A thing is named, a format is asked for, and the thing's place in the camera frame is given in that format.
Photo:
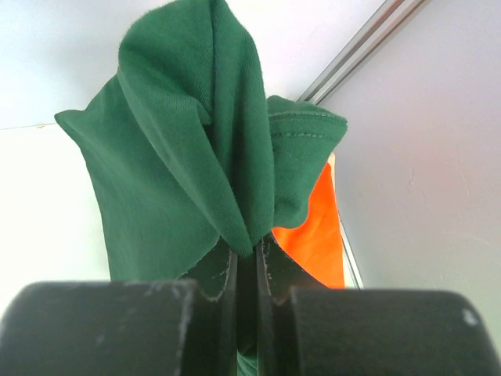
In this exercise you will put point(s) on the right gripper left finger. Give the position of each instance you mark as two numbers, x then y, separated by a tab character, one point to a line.
180	327

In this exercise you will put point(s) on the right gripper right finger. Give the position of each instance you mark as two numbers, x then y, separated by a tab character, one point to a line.
305	328

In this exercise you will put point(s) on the dark green t-shirt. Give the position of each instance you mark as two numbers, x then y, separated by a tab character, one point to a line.
184	149

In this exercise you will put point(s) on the orange folded t-shirt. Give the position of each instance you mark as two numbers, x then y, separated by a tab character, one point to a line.
316	245

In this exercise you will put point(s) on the beige folded t-shirt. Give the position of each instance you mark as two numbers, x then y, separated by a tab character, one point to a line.
332	160

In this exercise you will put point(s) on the right aluminium frame post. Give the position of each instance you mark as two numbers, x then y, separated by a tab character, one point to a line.
387	19

